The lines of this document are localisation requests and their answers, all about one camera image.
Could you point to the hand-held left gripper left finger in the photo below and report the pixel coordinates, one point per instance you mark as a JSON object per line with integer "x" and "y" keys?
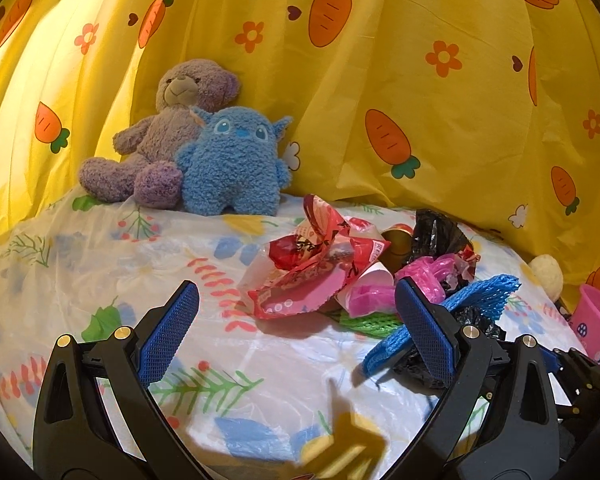
{"x": 167, "y": 330}

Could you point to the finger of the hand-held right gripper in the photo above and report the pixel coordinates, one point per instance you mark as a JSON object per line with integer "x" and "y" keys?
{"x": 582, "y": 370}

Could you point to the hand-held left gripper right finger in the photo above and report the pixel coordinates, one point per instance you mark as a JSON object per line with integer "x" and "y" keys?
{"x": 425, "y": 330}

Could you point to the pink plastic bin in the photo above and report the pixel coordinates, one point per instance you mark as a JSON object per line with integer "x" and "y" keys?
{"x": 597, "y": 322}

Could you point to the green foam net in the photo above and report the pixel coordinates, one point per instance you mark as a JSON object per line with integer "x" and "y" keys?
{"x": 375, "y": 324}

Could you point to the pink plastic bag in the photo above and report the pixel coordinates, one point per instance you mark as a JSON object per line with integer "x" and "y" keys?
{"x": 430, "y": 272}

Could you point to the blue foam net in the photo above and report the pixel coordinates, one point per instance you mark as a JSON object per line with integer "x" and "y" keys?
{"x": 480, "y": 295}

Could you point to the black plastic bag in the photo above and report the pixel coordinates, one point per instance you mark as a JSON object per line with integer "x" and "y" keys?
{"x": 435, "y": 232}

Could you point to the floral plastic tablecloth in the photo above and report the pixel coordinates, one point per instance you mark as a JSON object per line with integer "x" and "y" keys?
{"x": 130, "y": 270}

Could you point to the white paper cup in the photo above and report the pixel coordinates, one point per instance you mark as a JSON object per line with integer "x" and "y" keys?
{"x": 377, "y": 275}

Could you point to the red cup with gold inside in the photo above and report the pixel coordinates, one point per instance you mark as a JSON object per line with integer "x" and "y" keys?
{"x": 397, "y": 250}

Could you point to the cream plush ball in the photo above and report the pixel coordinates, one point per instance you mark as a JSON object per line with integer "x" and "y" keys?
{"x": 545, "y": 272}

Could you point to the large red snack bag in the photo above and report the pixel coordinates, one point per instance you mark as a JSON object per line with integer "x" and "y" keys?
{"x": 300, "y": 270}

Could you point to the blue plush monster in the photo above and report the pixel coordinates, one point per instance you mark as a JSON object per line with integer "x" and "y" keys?
{"x": 230, "y": 165}

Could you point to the purple teddy bear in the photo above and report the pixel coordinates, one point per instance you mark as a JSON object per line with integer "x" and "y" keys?
{"x": 155, "y": 140}

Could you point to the yellow carrot print curtain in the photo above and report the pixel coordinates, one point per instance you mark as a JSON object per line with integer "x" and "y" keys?
{"x": 390, "y": 60}

